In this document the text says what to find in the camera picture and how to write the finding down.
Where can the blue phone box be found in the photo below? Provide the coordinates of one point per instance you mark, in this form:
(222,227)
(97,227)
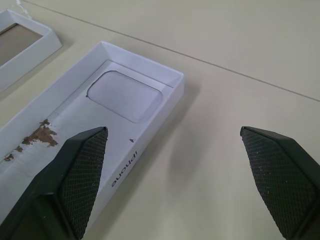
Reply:
(125,95)

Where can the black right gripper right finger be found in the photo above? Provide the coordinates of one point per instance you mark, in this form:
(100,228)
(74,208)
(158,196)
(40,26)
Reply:
(280,180)

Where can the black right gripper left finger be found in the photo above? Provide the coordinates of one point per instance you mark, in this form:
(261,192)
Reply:
(75,180)

